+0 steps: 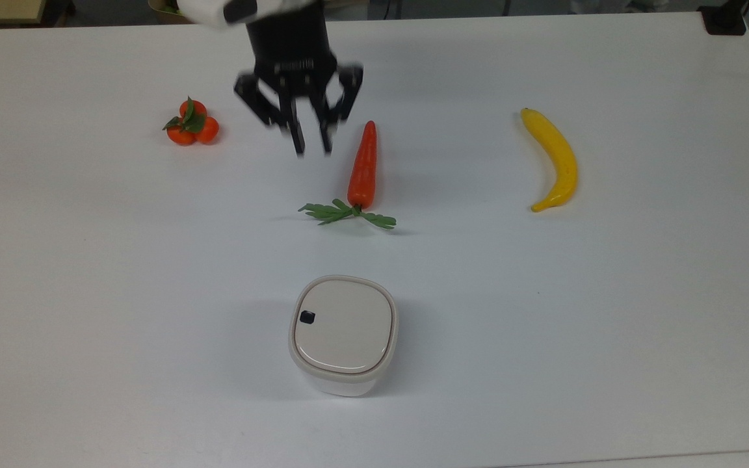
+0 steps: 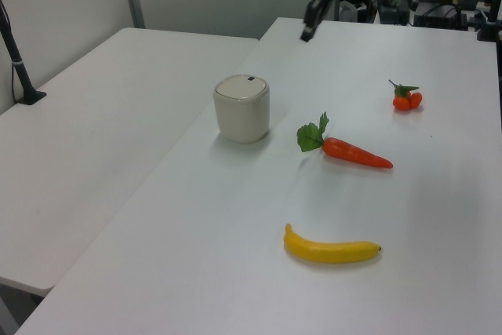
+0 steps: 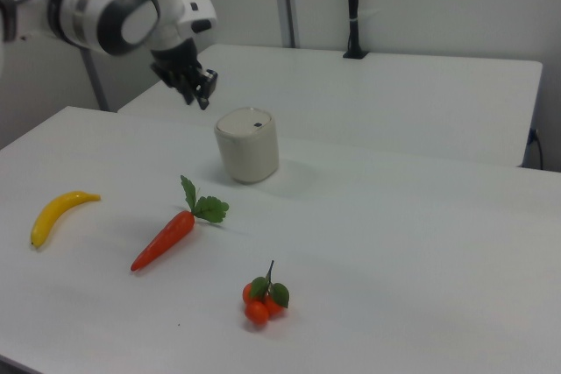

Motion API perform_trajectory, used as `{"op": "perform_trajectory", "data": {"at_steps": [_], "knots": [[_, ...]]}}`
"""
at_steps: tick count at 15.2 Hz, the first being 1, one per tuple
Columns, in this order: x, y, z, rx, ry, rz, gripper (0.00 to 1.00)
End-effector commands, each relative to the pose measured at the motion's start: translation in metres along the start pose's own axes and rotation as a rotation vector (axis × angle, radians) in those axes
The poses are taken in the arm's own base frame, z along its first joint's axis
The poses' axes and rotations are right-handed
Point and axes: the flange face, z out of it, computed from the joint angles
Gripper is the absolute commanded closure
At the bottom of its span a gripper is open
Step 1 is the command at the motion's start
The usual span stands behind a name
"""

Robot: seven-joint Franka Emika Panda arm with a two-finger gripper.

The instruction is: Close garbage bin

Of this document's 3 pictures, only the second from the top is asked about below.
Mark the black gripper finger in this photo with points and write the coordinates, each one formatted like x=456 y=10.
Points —
x=328 y=3
x=311 y=21

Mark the cream garbage bin with lid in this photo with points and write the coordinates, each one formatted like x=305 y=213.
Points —
x=243 y=119

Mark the black equipment box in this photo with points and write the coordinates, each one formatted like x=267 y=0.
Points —
x=392 y=13

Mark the wide black equipment case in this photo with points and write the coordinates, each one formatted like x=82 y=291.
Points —
x=439 y=19

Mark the toy tangerine cluster with leaves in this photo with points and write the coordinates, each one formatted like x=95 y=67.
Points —
x=401 y=103

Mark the orange toy carrot green leaves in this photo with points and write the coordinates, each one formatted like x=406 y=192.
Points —
x=353 y=154

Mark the yellow toy banana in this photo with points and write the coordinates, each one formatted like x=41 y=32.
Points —
x=325 y=252

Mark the black pole with clamp base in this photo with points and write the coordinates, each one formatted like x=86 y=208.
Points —
x=19 y=72

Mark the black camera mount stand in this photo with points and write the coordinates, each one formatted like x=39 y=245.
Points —
x=490 y=29

